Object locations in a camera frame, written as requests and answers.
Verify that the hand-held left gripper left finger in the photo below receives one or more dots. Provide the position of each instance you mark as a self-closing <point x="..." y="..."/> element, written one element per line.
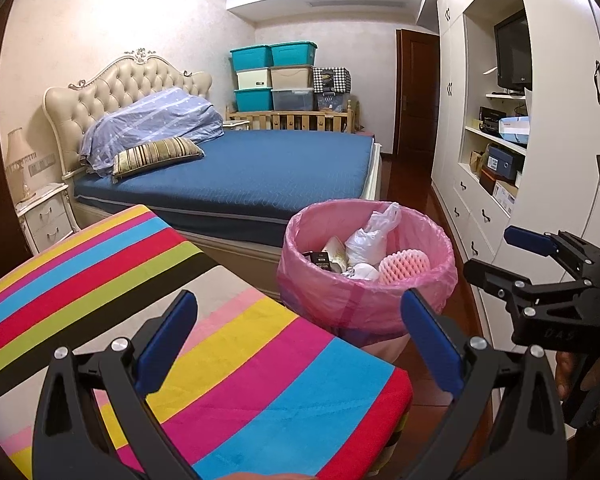
<point x="167" y="340"/>

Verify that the wall switch panel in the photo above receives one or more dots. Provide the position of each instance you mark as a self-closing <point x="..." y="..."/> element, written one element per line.
<point x="42" y="163"/>

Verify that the dark storage bag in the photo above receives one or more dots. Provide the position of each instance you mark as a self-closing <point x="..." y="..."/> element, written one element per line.
<point x="334" y="102"/>

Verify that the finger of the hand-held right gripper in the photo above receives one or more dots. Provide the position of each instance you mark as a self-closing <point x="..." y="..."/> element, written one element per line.
<point x="495" y="280"/>
<point x="527" y="240"/>

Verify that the gold striped pillow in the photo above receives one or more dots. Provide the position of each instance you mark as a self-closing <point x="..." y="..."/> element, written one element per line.
<point x="155" y="155"/>

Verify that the white built-in wardrobe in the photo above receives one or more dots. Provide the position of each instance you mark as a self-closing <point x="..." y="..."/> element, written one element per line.
<point x="560" y="110"/>

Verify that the small pink foam fruit net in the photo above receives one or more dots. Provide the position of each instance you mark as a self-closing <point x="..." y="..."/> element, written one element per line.
<point x="405" y="269"/>

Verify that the tan plastic storage box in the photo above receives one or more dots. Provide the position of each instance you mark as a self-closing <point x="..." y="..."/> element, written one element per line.
<point x="292" y="78"/>

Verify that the blue and white box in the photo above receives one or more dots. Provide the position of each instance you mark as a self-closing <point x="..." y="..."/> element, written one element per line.
<point x="515" y="130"/>

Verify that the beige table lamp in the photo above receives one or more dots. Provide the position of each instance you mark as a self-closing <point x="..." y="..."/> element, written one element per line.
<point x="20" y="160"/>

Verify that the folded blue striped duvet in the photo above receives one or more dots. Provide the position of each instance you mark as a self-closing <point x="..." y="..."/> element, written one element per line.
<point x="150" y="120"/>

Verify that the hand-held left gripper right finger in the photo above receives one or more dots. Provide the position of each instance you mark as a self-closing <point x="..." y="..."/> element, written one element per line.
<point x="430" y="340"/>

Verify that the small black box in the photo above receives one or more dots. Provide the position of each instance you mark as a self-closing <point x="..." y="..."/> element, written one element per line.
<point x="317" y="260"/>

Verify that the cream plastic storage box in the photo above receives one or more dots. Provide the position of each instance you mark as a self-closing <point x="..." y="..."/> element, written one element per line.
<point x="254" y="80"/>

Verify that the person's right hand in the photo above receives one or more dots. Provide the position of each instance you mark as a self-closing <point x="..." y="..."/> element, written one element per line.
<point x="567" y="375"/>

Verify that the beige tufted bed frame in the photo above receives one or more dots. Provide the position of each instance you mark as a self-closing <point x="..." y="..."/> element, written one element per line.
<point x="130" y="75"/>

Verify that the houndstooth storage bag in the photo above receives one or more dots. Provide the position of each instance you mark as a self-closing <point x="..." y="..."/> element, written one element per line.
<point x="332" y="81"/>

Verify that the teal plastic storage box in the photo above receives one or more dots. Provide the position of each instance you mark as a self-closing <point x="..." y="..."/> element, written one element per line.
<point x="251" y="58"/>
<point x="254" y="100"/>
<point x="294" y="54"/>

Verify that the wooden crib rail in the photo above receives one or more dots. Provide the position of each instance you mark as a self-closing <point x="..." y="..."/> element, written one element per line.
<point x="290" y="121"/>

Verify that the striped colourful table cover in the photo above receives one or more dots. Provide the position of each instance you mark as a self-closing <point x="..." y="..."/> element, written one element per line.
<point x="180" y="310"/>

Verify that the white nightstand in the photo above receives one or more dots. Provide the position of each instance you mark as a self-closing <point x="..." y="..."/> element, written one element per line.
<point x="47" y="220"/>

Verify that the trash bin with pink liner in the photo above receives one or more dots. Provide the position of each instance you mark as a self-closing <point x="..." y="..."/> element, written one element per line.
<point x="330" y="305"/>

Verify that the blue mattress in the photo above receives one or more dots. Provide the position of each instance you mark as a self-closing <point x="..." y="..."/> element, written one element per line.
<point x="280" y="175"/>

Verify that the white shoe box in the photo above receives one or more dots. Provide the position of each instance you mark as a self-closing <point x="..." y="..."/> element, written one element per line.
<point x="506" y="197"/>

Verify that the brown wooden door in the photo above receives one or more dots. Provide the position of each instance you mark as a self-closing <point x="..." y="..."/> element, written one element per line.
<point x="415" y="95"/>

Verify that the black television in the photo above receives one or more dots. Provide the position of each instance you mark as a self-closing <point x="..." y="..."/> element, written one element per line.
<point x="514" y="52"/>

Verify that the grey translucent storage box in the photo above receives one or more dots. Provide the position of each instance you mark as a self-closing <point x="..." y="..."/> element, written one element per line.
<point x="292" y="100"/>

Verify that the person's left hand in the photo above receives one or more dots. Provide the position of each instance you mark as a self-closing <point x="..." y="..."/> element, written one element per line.
<point x="260" y="476"/>

